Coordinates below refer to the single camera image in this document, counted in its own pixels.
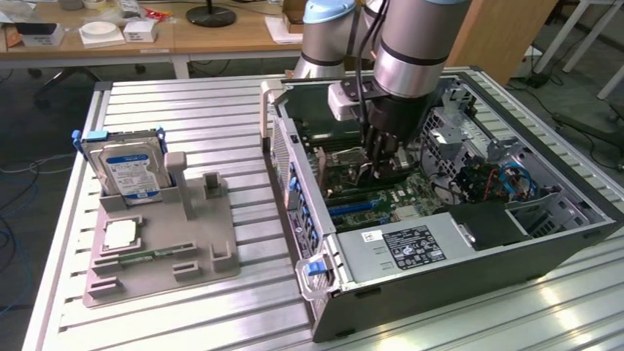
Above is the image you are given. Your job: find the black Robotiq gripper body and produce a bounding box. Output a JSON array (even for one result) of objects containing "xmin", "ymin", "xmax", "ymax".
[{"xmin": 367, "ymin": 95, "xmax": 433, "ymax": 147}]

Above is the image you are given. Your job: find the black graphics card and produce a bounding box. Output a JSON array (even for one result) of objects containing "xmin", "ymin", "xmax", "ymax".
[{"xmin": 310, "ymin": 146, "xmax": 413, "ymax": 195}]

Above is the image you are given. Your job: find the green motherboard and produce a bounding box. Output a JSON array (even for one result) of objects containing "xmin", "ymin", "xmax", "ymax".
[{"xmin": 295, "ymin": 122, "xmax": 447, "ymax": 235}]

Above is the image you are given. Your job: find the blue expansion slot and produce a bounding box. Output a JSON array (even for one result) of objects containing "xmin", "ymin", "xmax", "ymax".
[{"xmin": 326, "ymin": 199, "xmax": 381, "ymax": 217}]

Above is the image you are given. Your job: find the metal disk bay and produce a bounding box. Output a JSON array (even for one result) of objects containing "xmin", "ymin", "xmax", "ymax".
[{"xmin": 421, "ymin": 105, "xmax": 493, "ymax": 176}]

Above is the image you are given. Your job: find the grey power supply unit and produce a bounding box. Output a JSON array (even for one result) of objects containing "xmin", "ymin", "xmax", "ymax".
[{"xmin": 335, "ymin": 214, "xmax": 477, "ymax": 284}]

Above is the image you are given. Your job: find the wooden cabinet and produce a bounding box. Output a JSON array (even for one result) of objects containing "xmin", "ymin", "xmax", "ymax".
[{"xmin": 441, "ymin": 0, "xmax": 559, "ymax": 80}]

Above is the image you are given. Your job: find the black power adapter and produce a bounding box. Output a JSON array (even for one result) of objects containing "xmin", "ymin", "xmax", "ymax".
[{"xmin": 523, "ymin": 72, "xmax": 551, "ymax": 88}]

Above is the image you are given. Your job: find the blue case latch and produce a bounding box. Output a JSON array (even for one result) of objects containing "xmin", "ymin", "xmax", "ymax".
[{"xmin": 301, "ymin": 257, "xmax": 326, "ymax": 278}]

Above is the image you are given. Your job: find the brown cardboard box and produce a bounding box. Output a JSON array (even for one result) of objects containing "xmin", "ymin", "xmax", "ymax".
[{"xmin": 281, "ymin": 0, "xmax": 307, "ymax": 25}]

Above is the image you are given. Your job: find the open black PC case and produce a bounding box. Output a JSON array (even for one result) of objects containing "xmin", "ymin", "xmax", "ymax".
[{"xmin": 259, "ymin": 69, "xmax": 624, "ymax": 344}]

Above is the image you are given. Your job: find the black stand foot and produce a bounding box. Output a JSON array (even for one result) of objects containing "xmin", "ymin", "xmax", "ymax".
[{"xmin": 549, "ymin": 113, "xmax": 624, "ymax": 147}]

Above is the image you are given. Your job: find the black round lamp base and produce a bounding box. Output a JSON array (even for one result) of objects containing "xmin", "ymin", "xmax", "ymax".
[{"xmin": 183, "ymin": 0, "xmax": 237, "ymax": 29}]

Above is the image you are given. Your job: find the hard disk in blue caddy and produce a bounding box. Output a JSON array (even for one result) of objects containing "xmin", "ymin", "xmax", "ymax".
[{"xmin": 70, "ymin": 124, "xmax": 171, "ymax": 205}]

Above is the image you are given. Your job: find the grey parts rack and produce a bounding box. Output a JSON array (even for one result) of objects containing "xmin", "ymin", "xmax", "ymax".
[{"xmin": 81, "ymin": 151, "xmax": 241, "ymax": 310}]

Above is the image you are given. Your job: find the green RAM stick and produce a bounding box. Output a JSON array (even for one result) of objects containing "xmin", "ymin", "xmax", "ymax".
[{"xmin": 115, "ymin": 245, "xmax": 183, "ymax": 264}]

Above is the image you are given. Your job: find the silver CPU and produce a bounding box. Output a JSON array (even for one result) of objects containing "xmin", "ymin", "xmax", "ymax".
[{"xmin": 103, "ymin": 221, "xmax": 137, "ymax": 248}]

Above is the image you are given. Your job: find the small white cardboard box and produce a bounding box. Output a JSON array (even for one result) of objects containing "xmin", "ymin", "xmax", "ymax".
[{"xmin": 121, "ymin": 20, "xmax": 157, "ymax": 43}]

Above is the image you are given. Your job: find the wooden desk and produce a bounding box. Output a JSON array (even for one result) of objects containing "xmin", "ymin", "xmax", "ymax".
[{"xmin": 0, "ymin": 0, "xmax": 439, "ymax": 70}]

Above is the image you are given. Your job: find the white round holder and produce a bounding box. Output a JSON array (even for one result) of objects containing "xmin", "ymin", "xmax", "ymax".
[{"xmin": 77, "ymin": 20, "xmax": 126, "ymax": 49}]

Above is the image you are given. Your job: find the black chair base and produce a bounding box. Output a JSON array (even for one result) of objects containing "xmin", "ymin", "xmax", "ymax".
[{"xmin": 27, "ymin": 64, "xmax": 146, "ymax": 107}]

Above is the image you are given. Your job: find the white box with black top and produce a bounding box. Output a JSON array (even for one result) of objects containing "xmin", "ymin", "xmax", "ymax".
[{"xmin": 13, "ymin": 22, "xmax": 65, "ymax": 48}]

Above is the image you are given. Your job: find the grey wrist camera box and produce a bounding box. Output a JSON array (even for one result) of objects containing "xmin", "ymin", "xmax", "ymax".
[{"xmin": 326, "ymin": 82, "xmax": 371, "ymax": 121}]

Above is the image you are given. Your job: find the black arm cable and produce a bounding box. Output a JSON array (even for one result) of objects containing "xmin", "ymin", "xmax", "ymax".
[{"xmin": 353, "ymin": 0, "xmax": 390, "ymax": 129}]

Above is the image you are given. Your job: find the red wire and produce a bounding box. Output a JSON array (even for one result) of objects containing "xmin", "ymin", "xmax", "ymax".
[{"xmin": 479, "ymin": 164, "xmax": 502, "ymax": 201}]

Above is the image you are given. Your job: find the blue wire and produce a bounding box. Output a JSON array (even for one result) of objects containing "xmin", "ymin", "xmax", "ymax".
[{"xmin": 498, "ymin": 162, "xmax": 539, "ymax": 202}]

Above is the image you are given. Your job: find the white table frame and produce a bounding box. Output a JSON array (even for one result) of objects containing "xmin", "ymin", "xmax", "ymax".
[{"xmin": 533, "ymin": 0, "xmax": 624, "ymax": 99}]

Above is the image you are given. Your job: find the blue floor cable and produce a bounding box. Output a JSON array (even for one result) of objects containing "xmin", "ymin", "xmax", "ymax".
[{"xmin": 0, "ymin": 171, "xmax": 39, "ymax": 315}]

